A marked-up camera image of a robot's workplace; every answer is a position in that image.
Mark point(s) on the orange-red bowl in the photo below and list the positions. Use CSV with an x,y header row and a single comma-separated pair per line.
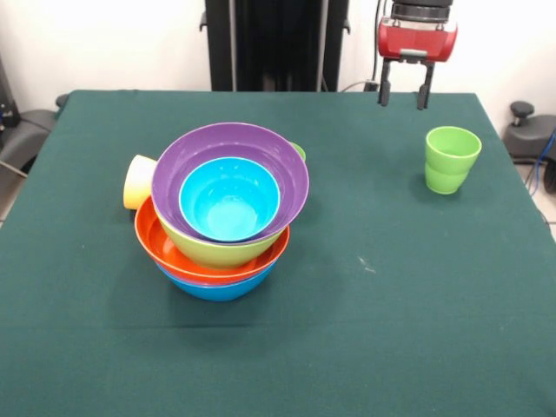
x,y
160,243

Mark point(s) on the dark grey equipment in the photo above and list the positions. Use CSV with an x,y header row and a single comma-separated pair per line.
x,y
6,100

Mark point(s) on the grey pedestal foot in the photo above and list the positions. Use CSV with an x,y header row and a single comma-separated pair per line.
x,y
530,139
26,130

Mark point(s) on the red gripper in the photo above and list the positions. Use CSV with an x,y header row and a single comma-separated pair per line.
x,y
412,39

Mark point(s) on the green plastic cup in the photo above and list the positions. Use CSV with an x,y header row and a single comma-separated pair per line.
x,y
452,165
299,151

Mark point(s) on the small cyan bowl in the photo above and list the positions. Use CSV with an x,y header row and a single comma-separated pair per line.
x,y
230,204

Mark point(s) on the yellow plastic cup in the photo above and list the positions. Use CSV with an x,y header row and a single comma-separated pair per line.
x,y
138,182

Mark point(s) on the large blue bowl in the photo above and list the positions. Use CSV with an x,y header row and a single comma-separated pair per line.
x,y
217,293

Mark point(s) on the dark green tablecloth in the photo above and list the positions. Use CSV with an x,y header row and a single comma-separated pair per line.
x,y
347,326

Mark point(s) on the purple and green bowl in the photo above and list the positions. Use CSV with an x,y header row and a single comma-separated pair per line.
x,y
260,143

